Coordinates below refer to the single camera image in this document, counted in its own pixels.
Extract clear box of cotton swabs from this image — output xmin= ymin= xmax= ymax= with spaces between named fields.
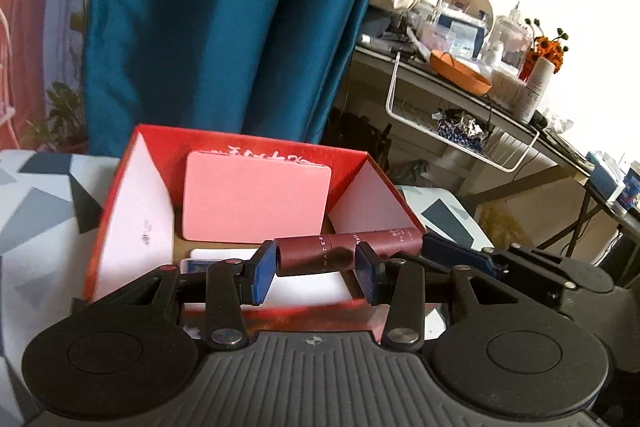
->
xmin=490 ymin=69 xmax=526 ymax=110

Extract yellow plastic bag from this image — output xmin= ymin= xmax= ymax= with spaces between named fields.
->
xmin=480 ymin=202 xmax=531 ymax=248

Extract clear plastic container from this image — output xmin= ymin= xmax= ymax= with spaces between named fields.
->
xmin=492 ymin=4 xmax=533 ymax=68

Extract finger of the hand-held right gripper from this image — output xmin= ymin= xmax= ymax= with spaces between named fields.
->
xmin=422 ymin=233 xmax=563 ymax=280

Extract geometric patterned tablecloth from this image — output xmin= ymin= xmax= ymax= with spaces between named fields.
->
xmin=0 ymin=149 xmax=493 ymax=425

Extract maroon cylindrical tube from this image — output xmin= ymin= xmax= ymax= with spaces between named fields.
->
xmin=274 ymin=228 xmax=425 ymax=278

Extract orange bowl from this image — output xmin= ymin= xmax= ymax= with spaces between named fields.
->
xmin=429 ymin=49 xmax=493 ymax=96

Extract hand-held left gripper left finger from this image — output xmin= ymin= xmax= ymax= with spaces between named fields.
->
xmin=87 ymin=239 xmax=278 ymax=351

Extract cluttered dressing desk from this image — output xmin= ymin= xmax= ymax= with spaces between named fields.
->
xmin=345 ymin=44 xmax=598 ymax=210

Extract white wire basket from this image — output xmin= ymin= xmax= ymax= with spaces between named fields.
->
xmin=386 ymin=52 xmax=541 ymax=172

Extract blue patterned foil packets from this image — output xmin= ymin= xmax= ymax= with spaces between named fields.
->
xmin=432 ymin=109 xmax=488 ymax=152

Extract blue tissue box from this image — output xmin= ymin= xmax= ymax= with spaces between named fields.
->
xmin=585 ymin=150 xmax=626 ymax=202

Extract blue packet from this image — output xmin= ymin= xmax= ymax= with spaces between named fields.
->
xmin=440 ymin=14 xmax=486 ymax=60

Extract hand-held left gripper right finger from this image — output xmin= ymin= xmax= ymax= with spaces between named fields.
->
xmin=354 ymin=241 xmax=526 ymax=352

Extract printed wall backdrop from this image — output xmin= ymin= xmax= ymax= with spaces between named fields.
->
xmin=0 ymin=0 xmax=108 ymax=152

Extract black bag under desk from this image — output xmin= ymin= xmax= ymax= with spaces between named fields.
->
xmin=332 ymin=109 xmax=396 ymax=172

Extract red strawberry print cardboard box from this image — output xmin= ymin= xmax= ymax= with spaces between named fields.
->
xmin=82 ymin=123 xmax=451 ymax=343

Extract pink plastic tub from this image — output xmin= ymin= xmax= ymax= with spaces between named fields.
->
xmin=420 ymin=24 xmax=456 ymax=55

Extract white spray bottle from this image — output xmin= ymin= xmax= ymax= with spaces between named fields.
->
xmin=515 ymin=58 xmax=556 ymax=124

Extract teal curtain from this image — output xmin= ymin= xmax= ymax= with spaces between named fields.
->
xmin=82 ymin=0 xmax=406 ymax=155

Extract pink rectangular case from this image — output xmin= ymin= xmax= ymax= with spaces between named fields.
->
xmin=181 ymin=149 xmax=332 ymax=244

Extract orange artificial flowers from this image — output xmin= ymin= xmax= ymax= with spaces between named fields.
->
xmin=525 ymin=18 xmax=571 ymax=75

